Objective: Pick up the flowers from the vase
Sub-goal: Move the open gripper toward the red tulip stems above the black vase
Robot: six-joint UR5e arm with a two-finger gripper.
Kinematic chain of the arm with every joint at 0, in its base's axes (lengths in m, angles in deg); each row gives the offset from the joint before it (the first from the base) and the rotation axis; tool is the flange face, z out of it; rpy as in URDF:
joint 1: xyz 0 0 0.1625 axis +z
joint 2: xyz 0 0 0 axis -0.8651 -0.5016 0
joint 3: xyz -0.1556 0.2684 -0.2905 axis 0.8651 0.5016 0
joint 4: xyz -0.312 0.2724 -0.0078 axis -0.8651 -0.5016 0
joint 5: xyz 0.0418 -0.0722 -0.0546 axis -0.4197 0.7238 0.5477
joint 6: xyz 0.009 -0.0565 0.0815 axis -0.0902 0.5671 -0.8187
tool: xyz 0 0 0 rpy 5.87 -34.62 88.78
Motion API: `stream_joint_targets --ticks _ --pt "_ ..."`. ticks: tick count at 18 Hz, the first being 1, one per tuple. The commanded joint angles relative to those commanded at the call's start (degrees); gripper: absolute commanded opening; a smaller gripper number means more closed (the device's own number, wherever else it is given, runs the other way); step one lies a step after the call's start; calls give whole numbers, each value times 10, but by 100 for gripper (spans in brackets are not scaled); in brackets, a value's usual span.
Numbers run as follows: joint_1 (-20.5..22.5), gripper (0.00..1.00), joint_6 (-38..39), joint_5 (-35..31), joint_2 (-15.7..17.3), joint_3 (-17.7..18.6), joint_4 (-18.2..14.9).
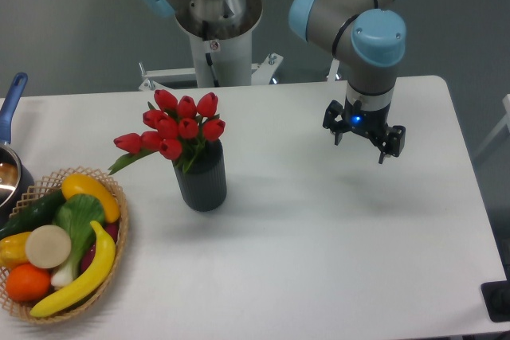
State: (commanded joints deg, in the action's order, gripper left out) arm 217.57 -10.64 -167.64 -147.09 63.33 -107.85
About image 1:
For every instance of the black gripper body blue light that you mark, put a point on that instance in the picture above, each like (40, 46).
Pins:
(363, 122)

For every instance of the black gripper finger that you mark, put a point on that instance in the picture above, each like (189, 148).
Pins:
(334, 122)
(389, 140)

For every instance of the red tulip bouquet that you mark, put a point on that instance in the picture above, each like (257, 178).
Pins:
(181, 130)

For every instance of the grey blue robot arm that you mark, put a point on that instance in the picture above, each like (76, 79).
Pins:
(362, 34)

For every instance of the dark grey ribbed vase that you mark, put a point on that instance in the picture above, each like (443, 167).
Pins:
(203, 187)

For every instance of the black device at table edge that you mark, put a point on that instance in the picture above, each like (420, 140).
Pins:
(496, 299)

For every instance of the purple eggplant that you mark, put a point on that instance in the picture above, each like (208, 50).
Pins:
(113, 230)

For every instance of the green bok choy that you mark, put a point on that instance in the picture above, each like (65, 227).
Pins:
(74, 217)

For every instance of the yellow banana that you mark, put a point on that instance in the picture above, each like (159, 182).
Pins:
(86, 283)

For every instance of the green cucumber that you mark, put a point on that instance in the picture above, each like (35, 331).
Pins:
(38, 213)

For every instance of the beige round disc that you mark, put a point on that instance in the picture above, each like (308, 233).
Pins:
(48, 246)

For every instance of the yellow bell pepper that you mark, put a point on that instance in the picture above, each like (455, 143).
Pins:
(13, 251)

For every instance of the orange fruit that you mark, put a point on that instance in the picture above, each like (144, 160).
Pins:
(27, 283)

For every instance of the woven wicker basket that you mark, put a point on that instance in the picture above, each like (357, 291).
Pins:
(46, 185)

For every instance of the white frame at right edge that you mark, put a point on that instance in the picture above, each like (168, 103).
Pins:
(495, 138)

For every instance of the blue handled saucepan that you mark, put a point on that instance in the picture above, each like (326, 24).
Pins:
(15, 178)

